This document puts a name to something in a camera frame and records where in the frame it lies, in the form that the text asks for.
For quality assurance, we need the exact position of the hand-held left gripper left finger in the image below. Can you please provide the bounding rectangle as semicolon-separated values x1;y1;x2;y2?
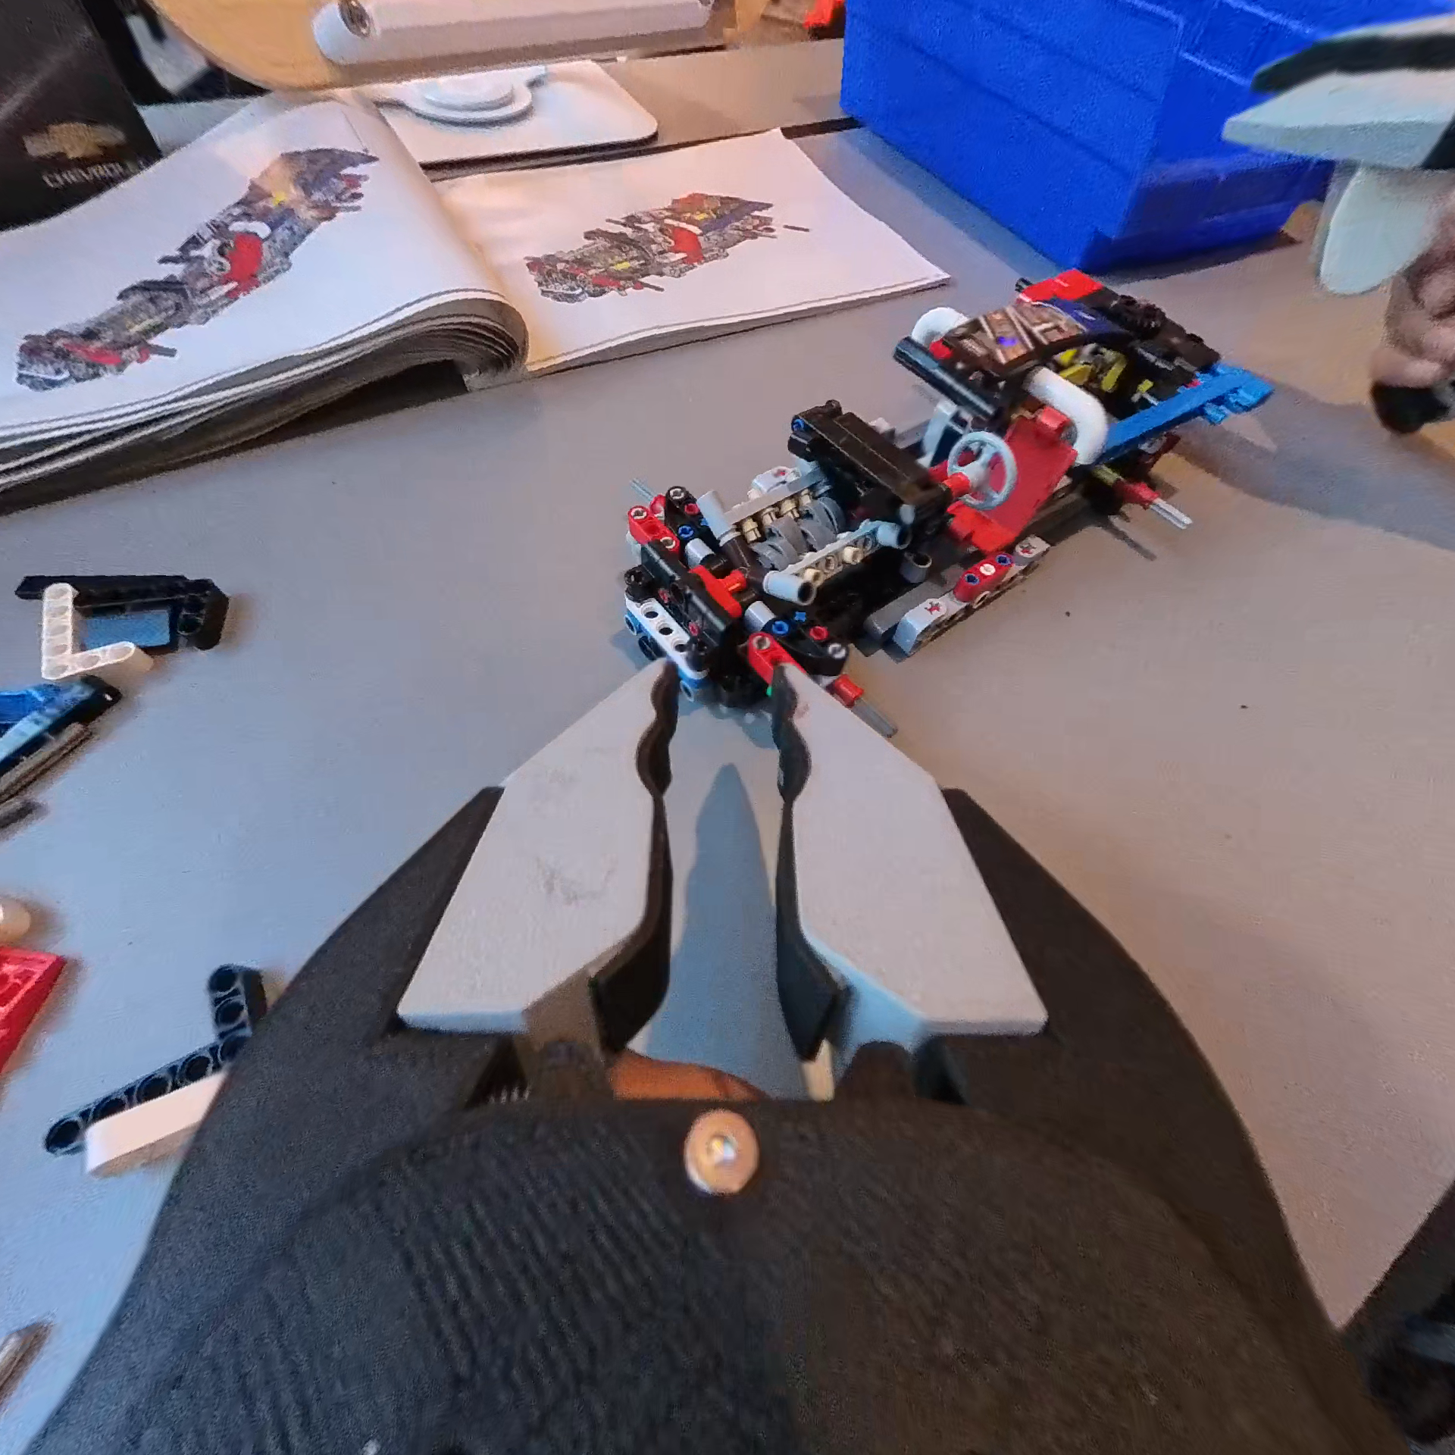
396;661;685;1056

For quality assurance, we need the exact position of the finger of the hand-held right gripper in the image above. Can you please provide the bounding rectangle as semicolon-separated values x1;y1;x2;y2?
1222;13;1455;171
1317;168;1449;299

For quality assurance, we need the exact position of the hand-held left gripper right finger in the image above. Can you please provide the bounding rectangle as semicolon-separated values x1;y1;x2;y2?
773;668;1051;1101

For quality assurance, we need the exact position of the blue storage bin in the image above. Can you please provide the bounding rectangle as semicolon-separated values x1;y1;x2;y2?
839;0;1355;271

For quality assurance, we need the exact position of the toy brick car model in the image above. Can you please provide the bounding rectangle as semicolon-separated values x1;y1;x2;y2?
619;268;1276;739

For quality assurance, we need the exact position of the instruction booklet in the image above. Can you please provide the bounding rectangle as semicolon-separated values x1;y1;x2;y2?
0;97;952;502

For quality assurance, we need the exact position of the grey desk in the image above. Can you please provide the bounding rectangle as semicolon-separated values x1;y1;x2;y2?
0;45;1455;1455

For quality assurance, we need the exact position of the person's right hand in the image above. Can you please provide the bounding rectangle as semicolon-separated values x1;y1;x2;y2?
1371;244;1455;389

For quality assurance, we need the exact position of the pile of loose toy bricks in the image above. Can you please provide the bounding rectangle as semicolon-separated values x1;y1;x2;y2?
0;573;269;1399

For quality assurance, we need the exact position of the wooden document stand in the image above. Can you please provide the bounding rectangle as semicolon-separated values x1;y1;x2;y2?
148;0;850;169

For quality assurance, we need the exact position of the black toy car set box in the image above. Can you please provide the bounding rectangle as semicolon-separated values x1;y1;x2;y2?
0;0;162;228

